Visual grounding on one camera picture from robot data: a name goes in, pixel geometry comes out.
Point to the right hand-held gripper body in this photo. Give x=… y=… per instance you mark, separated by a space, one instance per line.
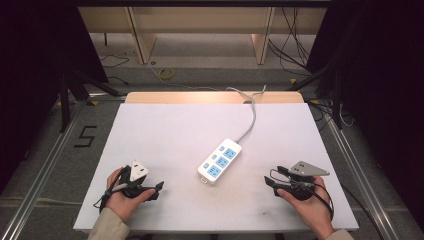
x=301 y=188

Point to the black metal stand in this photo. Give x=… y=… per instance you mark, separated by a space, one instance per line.
x=337 y=100
x=65 y=100

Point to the white board table cover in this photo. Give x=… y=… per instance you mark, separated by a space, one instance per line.
x=166 y=133

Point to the black curtain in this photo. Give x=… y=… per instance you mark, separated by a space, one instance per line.
x=36 y=66
x=383 y=83

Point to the metal floor rail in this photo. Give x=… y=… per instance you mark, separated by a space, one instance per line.
x=360 y=173
x=36 y=186

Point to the yellow tape roll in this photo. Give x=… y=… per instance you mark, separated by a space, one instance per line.
x=166 y=73

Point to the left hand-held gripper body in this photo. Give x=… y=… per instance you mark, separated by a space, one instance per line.
x=133 y=186

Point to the person's right hand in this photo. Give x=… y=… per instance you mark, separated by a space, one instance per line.
x=313 y=210

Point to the person's left hand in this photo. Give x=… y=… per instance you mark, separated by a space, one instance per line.
x=121 y=203

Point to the white power strip blue sockets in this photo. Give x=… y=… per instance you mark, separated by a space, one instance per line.
x=220 y=162

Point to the light wooden bench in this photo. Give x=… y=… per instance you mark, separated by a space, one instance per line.
x=200 y=20

